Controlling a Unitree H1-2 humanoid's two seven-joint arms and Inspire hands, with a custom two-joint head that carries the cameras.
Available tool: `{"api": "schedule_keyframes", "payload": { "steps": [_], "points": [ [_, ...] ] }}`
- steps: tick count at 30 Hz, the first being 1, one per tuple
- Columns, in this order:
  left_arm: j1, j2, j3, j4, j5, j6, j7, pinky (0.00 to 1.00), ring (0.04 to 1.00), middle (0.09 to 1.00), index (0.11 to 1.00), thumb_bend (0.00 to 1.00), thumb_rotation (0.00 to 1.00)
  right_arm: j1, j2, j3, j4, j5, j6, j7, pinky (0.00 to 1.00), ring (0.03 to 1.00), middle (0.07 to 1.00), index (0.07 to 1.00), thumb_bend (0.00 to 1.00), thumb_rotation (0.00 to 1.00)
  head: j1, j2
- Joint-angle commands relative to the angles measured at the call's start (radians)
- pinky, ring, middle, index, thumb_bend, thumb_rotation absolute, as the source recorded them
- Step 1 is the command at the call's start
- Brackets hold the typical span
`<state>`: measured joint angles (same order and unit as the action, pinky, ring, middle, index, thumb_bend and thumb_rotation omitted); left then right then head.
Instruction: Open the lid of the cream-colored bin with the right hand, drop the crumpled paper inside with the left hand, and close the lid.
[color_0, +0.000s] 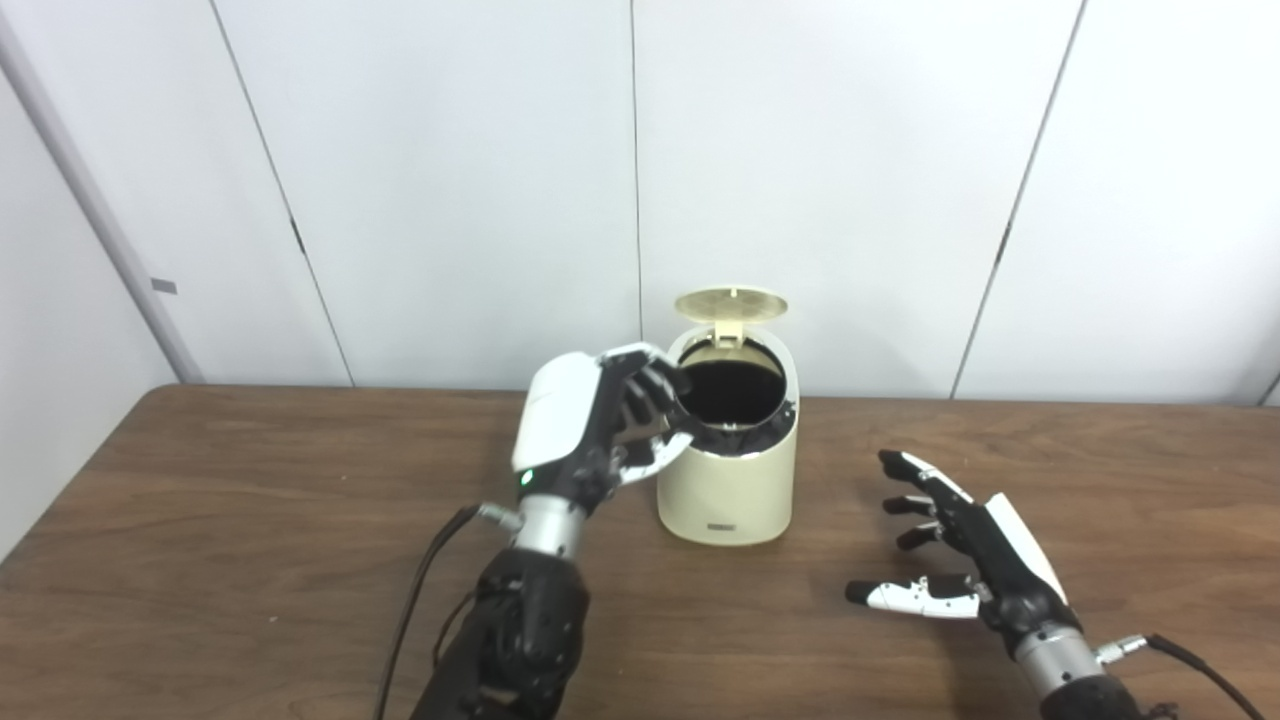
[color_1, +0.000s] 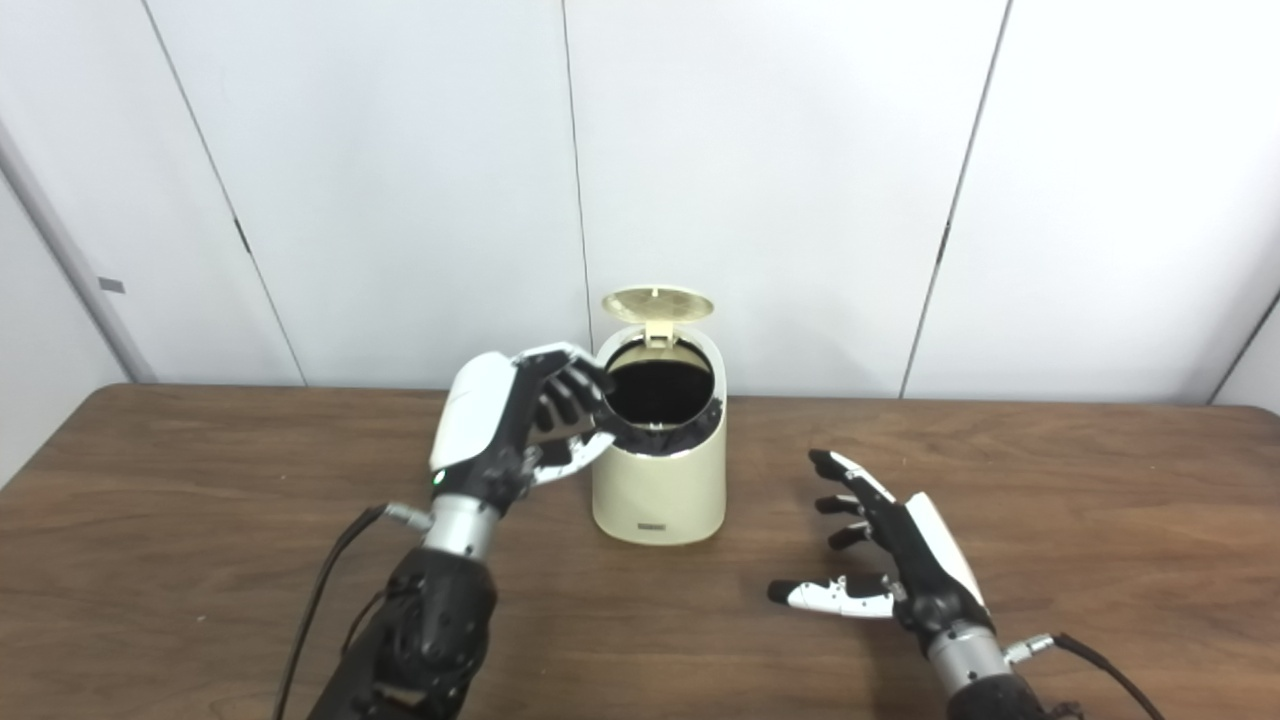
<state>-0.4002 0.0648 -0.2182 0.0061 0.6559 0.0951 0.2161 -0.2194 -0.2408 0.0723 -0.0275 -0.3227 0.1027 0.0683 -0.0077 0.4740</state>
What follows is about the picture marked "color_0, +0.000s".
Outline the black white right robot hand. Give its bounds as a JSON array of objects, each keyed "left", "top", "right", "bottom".
[{"left": 845, "top": 450, "right": 1086, "bottom": 661}]

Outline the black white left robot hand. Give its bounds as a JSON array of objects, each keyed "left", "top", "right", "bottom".
[{"left": 511, "top": 342, "right": 696, "bottom": 511}]

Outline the round cream bin lid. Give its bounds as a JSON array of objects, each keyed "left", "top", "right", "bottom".
[{"left": 674, "top": 287, "right": 789, "bottom": 349}]

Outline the black bin liner bag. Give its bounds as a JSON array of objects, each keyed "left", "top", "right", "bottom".
[{"left": 678, "top": 345, "right": 796, "bottom": 456}]

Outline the cream desktop trash bin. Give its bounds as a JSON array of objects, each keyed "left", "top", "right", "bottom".
[{"left": 656, "top": 325, "right": 800, "bottom": 547}]

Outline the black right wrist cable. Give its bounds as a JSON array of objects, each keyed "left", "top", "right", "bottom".
[{"left": 1095, "top": 633, "right": 1271, "bottom": 720}]

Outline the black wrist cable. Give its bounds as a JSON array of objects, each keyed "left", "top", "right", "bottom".
[
  {"left": 375, "top": 503, "right": 521, "bottom": 720},
  {"left": 1095, "top": 633, "right": 1271, "bottom": 720}
]

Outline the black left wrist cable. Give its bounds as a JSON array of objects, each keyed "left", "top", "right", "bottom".
[{"left": 375, "top": 503, "right": 521, "bottom": 720}]

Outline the grey wall corner post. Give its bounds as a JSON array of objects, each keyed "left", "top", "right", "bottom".
[{"left": 0, "top": 10, "right": 204, "bottom": 384}]

